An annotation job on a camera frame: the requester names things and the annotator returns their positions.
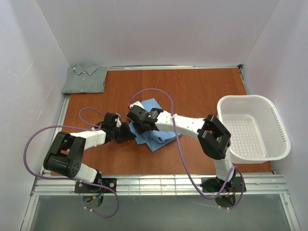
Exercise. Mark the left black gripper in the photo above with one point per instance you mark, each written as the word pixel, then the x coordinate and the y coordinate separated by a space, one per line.
pixel 122 132

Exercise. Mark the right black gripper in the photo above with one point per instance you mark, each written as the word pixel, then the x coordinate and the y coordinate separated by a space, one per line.
pixel 135 115

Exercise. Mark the light blue long sleeve shirt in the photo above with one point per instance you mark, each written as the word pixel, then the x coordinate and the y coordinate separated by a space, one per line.
pixel 153 139

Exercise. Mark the grey long sleeve shirt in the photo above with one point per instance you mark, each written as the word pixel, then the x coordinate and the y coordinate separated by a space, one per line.
pixel 85 80

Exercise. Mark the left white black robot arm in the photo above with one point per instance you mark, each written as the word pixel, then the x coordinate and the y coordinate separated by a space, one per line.
pixel 66 151

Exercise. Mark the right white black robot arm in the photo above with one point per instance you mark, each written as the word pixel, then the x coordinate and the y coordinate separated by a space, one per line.
pixel 214 138

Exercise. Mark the white plastic laundry basket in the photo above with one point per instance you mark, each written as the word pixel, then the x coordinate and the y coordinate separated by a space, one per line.
pixel 257 132

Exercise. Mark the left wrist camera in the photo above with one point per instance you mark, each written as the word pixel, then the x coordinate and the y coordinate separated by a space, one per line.
pixel 118 121

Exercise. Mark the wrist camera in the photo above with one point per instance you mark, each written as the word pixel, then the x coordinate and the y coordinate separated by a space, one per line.
pixel 118 121
pixel 136 106

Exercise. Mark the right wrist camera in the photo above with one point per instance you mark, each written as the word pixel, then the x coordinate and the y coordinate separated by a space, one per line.
pixel 136 106

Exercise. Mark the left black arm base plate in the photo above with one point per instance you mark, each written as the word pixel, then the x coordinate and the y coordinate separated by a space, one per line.
pixel 99 186

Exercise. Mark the aluminium back frame rail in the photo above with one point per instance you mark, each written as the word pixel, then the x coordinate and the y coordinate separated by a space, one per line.
pixel 165 67

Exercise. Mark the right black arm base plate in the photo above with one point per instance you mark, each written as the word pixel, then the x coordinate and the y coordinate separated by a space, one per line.
pixel 211 184

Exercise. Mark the aluminium right frame rail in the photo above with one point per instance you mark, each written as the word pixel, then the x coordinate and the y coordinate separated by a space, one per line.
pixel 240 69

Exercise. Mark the aluminium front frame rail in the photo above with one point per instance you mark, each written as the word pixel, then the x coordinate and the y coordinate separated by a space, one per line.
pixel 140 185

